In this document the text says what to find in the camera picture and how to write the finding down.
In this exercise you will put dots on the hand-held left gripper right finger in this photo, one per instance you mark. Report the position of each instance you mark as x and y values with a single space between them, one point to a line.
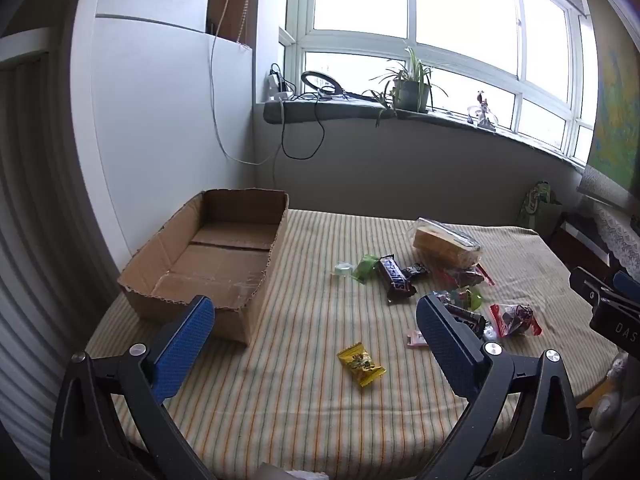
445 345

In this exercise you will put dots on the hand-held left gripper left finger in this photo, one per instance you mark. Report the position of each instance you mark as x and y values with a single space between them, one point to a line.
185 345

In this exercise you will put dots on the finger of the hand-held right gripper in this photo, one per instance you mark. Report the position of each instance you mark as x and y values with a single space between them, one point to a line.
627 285
587 285

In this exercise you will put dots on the small pink candy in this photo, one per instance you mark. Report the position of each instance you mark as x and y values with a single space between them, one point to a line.
415 339

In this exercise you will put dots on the black red snack packet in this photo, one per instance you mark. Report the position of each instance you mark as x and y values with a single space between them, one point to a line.
467 320

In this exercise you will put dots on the blue jelly cup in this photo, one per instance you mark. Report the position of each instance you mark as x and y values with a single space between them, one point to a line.
489 332

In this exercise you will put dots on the green clear candy packet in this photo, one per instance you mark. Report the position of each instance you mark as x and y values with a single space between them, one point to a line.
467 297

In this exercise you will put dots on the red clear snack packet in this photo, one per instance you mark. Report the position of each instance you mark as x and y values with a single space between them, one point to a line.
515 320
465 276

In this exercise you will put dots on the cardboard box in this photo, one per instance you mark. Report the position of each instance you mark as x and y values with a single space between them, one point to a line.
210 270

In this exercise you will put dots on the black candy packet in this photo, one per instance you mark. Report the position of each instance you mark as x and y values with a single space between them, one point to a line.
415 271

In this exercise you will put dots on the brown chocolate bar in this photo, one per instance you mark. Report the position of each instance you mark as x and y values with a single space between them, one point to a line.
395 277

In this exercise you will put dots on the yellow candy packet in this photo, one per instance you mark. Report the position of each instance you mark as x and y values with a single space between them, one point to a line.
361 365

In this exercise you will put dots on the bagged sliced bread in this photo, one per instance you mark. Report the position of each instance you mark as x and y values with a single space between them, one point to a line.
440 242

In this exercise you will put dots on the green candy wrapper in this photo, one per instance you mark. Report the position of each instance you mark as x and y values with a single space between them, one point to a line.
365 267

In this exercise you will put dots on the dark chest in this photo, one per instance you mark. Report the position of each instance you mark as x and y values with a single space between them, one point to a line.
580 240

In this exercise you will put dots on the white lace cloth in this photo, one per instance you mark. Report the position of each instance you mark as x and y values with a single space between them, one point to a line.
620 230

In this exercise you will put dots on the white clothing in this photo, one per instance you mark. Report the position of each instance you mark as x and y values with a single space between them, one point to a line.
607 410

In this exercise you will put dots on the green bag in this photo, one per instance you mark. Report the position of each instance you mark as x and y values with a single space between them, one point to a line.
537 205

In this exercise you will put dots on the small figurine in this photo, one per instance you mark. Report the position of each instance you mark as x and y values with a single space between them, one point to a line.
482 110

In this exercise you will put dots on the white ribbed panel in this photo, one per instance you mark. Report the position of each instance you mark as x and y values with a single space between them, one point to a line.
30 210

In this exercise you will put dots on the white cabinet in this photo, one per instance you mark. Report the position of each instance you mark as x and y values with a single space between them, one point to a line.
150 135

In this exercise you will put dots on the potted spider plant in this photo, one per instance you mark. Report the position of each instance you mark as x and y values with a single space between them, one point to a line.
411 94

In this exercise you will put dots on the grey stone window sill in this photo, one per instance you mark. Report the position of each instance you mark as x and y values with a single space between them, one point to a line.
340 110

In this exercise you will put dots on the white power strip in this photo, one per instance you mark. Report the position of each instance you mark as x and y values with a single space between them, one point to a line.
274 82

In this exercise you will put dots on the brown wooden panel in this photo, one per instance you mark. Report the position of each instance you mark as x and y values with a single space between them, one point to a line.
225 0

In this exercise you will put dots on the wall map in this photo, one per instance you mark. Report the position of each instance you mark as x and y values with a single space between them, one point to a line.
617 125

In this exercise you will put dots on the white frame window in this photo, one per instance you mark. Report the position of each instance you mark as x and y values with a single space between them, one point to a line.
460 0

